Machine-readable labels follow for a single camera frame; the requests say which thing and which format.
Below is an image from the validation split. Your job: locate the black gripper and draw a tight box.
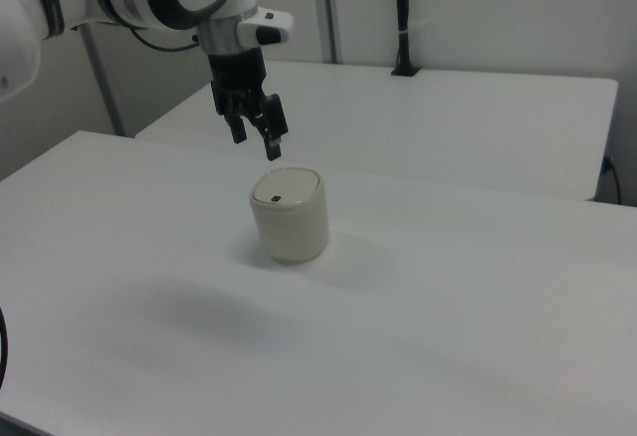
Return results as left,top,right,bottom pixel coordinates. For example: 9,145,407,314
207,48,290,162

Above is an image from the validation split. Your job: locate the grey metal partition post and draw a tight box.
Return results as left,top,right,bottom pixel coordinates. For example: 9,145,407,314
81,22,125,138
311,0,345,64

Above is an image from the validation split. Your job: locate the small cream trash bin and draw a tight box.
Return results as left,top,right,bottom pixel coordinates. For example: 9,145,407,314
248,168,331,265

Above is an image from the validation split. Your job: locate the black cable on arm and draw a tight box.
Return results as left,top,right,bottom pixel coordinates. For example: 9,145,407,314
126,26,205,54

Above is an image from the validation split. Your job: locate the black clamp-mounted camera pole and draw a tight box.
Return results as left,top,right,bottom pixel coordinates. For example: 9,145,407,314
390,0,429,78

